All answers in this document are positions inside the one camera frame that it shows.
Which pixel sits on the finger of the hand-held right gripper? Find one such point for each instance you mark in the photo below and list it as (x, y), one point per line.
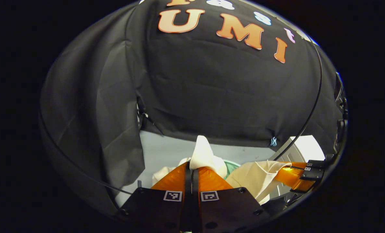
(315, 163)
(296, 179)

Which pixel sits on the green laundry hamper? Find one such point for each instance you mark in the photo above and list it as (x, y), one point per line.
(231, 165)

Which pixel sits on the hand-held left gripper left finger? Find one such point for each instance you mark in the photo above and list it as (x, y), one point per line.
(156, 213)

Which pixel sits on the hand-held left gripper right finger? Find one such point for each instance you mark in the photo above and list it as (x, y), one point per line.
(228, 213)

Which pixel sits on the black backdrop cloth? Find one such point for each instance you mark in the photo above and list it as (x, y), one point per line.
(211, 90)

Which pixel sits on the blue clip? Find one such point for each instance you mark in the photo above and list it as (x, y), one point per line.
(273, 141)

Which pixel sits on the cream jacket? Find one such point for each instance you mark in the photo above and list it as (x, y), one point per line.
(254, 178)

